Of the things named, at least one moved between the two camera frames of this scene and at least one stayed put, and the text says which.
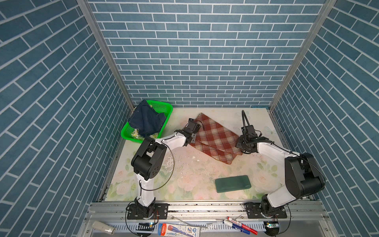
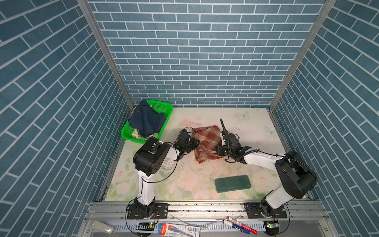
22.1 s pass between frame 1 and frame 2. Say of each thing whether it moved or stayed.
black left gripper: moved
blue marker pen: stayed
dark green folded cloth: stayed
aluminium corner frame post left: stayed
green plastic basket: stayed
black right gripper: moved
